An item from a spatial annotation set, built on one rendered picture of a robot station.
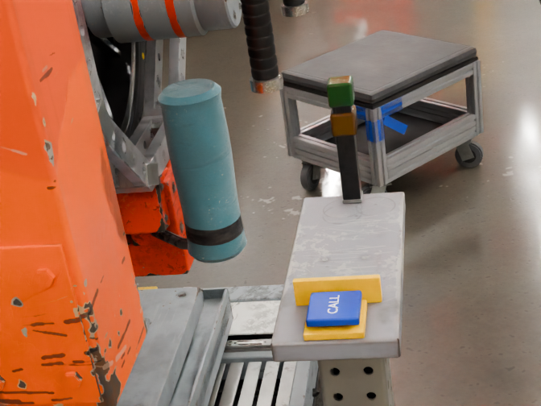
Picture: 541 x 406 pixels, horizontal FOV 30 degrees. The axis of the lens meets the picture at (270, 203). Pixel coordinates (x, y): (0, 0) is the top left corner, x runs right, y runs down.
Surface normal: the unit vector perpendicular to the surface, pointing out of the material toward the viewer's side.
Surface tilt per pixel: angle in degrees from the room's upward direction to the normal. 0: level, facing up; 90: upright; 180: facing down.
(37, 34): 90
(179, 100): 45
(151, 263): 90
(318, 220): 0
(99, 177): 90
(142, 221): 80
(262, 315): 0
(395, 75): 0
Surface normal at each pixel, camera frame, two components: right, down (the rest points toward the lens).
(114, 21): -0.08, 0.72
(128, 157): 0.98, -0.06
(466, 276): -0.14, -0.89
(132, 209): -0.15, 0.29
